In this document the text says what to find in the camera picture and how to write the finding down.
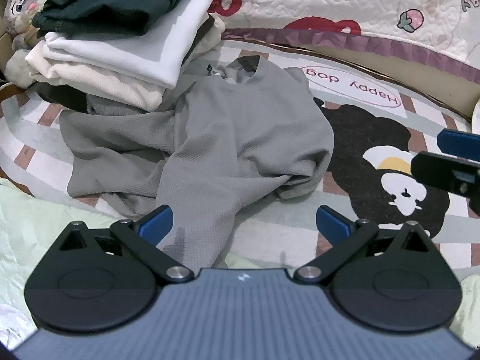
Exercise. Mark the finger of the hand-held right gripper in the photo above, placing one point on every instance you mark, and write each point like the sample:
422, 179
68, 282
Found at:
435, 168
457, 143

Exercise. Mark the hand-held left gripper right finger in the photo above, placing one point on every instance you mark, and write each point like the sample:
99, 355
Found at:
330, 225

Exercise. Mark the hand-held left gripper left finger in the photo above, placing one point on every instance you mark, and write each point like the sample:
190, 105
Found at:
155, 223

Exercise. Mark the grey waffle shirt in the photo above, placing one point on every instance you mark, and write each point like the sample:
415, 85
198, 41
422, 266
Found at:
225, 138

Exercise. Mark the floral print pillow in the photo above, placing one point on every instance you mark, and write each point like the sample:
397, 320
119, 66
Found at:
477, 114

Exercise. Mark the printed dog rug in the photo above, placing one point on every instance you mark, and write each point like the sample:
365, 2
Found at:
375, 127

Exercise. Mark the beige bed base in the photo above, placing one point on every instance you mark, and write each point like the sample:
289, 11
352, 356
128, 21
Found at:
412, 71

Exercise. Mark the white folded garment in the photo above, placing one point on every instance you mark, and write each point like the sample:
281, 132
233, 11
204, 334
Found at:
150, 45

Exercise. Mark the dark green folded garment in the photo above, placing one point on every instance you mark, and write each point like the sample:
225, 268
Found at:
112, 3

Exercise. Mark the grey plush rabbit toy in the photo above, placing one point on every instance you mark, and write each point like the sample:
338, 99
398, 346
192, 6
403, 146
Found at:
26, 0

